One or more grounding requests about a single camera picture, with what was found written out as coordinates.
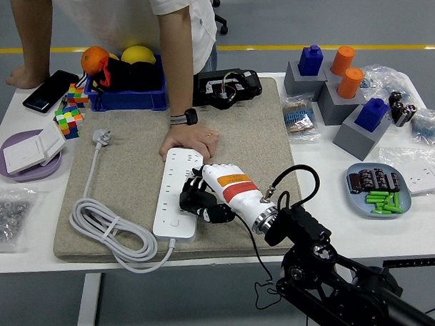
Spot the person's left hand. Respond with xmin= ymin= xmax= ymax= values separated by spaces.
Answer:
xmin=158 ymin=121 xmax=220 ymax=164

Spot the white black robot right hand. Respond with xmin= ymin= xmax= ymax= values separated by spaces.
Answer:
xmin=178 ymin=162 xmax=279 ymax=230

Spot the person's right hand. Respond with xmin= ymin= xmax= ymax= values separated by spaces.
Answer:
xmin=5 ymin=65 xmax=51 ymax=91

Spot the white power strip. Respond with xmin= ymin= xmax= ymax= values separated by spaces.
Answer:
xmin=152 ymin=147 xmax=205 ymax=241

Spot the thin black adapter cord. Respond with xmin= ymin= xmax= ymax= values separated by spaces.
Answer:
xmin=231 ymin=213 xmax=314 ymax=326

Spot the black plug adapter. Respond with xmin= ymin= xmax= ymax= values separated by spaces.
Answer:
xmin=179 ymin=188 xmax=221 ymax=217

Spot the black wristwatch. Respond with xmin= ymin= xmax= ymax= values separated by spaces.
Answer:
xmin=168 ymin=107 xmax=199 ymax=127

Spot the black smartphone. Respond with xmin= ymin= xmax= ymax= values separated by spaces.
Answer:
xmin=21 ymin=68 xmax=80 ymax=115

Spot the grey-brown mat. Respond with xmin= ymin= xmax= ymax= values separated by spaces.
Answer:
xmin=52 ymin=69 xmax=316 ymax=272

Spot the colourful puzzle cube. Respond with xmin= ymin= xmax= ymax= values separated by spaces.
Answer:
xmin=65 ymin=83 xmax=90 ymax=109
xmin=53 ymin=104 xmax=84 ymax=141

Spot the blue plastic bin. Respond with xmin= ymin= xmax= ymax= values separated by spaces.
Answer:
xmin=84 ymin=52 xmax=169 ymax=114

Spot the orange fruit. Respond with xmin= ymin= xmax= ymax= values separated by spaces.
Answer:
xmin=80 ymin=45 xmax=111 ymax=77

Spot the black pouch with red trim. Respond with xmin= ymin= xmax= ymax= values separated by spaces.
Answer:
xmin=86 ymin=56 xmax=164 ymax=96

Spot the purple plate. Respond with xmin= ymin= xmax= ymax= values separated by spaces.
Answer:
xmin=0 ymin=127 xmax=64 ymax=184

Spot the yellow lemon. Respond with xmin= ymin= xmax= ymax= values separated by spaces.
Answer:
xmin=120 ymin=44 xmax=157 ymax=66

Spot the person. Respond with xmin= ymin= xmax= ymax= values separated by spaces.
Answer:
xmin=6 ymin=0 xmax=220 ymax=75

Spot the black office chair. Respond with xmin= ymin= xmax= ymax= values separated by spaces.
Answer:
xmin=206 ymin=0 xmax=230 ymax=35

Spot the dark brown capacitor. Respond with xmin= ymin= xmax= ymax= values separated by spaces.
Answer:
xmin=346 ymin=172 xmax=364 ymax=194
xmin=371 ymin=168 xmax=389 ymax=191
xmin=359 ymin=169 xmax=375 ymax=193
xmin=386 ymin=172 xmax=402 ymax=194

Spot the blue-grey plate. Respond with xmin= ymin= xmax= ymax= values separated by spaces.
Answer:
xmin=345 ymin=162 xmax=414 ymax=220

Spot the grey socket block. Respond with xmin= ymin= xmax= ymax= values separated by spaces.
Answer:
xmin=283 ymin=59 xmax=329 ymax=99
xmin=316 ymin=80 xmax=368 ymax=128
xmin=331 ymin=104 xmax=392 ymax=162
xmin=322 ymin=61 xmax=347 ymax=84

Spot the clear bag of metal nuts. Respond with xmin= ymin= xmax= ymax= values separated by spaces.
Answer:
xmin=0 ymin=185 xmax=37 ymax=255

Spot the blue square peg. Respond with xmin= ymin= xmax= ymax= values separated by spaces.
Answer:
xmin=353 ymin=97 xmax=390 ymax=133
xmin=297 ymin=44 xmax=324 ymax=77

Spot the pile of green cylinders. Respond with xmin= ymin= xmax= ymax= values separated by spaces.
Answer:
xmin=364 ymin=190 xmax=405 ymax=216

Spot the orange cylinder peg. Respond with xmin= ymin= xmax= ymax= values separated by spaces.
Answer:
xmin=336 ymin=66 xmax=366 ymax=100
xmin=330 ymin=45 xmax=356 ymax=78

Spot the clear plastic bag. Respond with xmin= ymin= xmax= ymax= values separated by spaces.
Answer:
xmin=376 ymin=145 xmax=435 ymax=197

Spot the black capacitor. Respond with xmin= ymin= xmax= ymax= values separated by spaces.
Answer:
xmin=390 ymin=100 xmax=409 ymax=124
xmin=388 ymin=90 xmax=406 ymax=106
xmin=397 ymin=104 xmax=419 ymax=128

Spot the black table control panel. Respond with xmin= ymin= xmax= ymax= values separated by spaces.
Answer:
xmin=382 ymin=255 xmax=432 ymax=271

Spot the white table leg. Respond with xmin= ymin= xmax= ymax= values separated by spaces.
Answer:
xmin=76 ymin=272 xmax=103 ymax=326

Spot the crumpled clear component bag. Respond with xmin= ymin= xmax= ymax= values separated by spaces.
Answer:
xmin=359 ymin=64 xmax=418 ymax=107

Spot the clear bag of blue resistors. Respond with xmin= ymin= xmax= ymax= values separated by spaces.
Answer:
xmin=410 ymin=107 xmax=435 ymax=146

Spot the black electronic device with wires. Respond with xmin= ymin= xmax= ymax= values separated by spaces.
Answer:
xmin=191 ymin=66 xmax=264 ymax=112

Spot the white wall switch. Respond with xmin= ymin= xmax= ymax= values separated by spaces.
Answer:
xmin=1 ymin=119 xmax=68 ymax=178

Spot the white power cable with plug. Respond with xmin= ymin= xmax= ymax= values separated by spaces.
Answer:
xmin=66 ymin=128 xmax=180 ymax=276

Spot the white wall socket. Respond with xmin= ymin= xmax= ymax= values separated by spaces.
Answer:
xmin=403 ymin=165 xmax=435 ymax=197

